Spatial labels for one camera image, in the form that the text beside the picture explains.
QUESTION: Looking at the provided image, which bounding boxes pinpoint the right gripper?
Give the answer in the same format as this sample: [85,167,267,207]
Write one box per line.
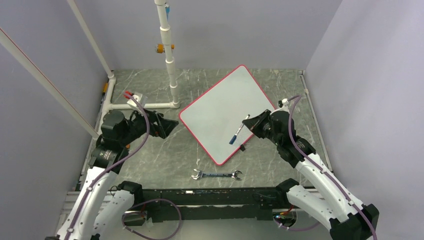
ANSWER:
[243,109,282,146]

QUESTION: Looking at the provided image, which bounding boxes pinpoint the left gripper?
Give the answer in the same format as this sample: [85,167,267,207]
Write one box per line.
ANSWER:
[120,105,179,146]

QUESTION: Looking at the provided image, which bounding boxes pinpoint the white dry erase marker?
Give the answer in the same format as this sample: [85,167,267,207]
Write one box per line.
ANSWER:
[229,114,251,146]

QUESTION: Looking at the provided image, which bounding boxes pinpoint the pink framed whiteboard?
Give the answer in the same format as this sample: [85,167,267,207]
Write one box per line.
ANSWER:
[179,65,275,166]

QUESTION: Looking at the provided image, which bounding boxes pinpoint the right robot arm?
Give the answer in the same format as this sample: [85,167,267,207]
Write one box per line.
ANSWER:
[242,110,380,240]

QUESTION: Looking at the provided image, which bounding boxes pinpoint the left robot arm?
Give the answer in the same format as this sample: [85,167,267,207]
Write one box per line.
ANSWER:
[52,110,179,240]

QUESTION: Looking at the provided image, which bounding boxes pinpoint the silver open end wrench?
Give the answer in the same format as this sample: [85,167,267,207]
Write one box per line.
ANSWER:
[191,169,243,181]

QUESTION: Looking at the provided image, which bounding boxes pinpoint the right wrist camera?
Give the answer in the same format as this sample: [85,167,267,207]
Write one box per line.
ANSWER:
[278,98,290,111]

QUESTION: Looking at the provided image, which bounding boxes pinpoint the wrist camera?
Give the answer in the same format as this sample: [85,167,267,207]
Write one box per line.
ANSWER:
[123,91,147,111]
[278,98,290,111]

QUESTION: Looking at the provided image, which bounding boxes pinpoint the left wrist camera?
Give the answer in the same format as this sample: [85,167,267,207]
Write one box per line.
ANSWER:
[123,91,147,111]

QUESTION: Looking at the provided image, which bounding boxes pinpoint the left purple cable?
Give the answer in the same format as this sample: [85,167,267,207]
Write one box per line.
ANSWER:
[62,94,183,240]

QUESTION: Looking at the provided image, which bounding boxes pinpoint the white PVC pipe frame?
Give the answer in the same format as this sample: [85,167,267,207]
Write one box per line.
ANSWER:
[0,0,180,139]

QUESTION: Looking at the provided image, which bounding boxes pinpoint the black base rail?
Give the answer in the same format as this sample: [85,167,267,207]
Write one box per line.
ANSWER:
[123,187,298,227]

